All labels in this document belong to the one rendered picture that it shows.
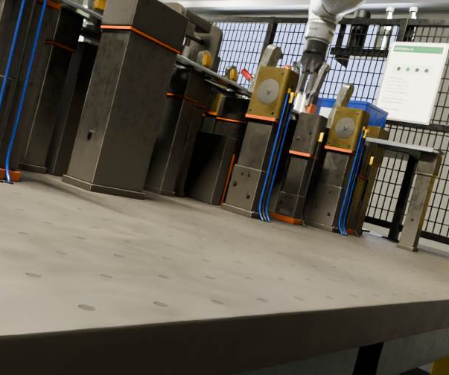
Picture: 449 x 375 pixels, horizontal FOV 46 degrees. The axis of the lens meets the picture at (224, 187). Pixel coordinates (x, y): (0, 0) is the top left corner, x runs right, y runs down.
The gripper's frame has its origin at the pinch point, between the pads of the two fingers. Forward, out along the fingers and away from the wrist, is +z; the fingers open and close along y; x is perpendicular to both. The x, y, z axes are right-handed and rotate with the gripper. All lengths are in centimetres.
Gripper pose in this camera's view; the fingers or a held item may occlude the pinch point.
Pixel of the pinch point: (301, 106)
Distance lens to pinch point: 168.2
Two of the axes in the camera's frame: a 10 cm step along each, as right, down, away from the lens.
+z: -2.5, 9.7, 0.2
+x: 6.1, 1.4, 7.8
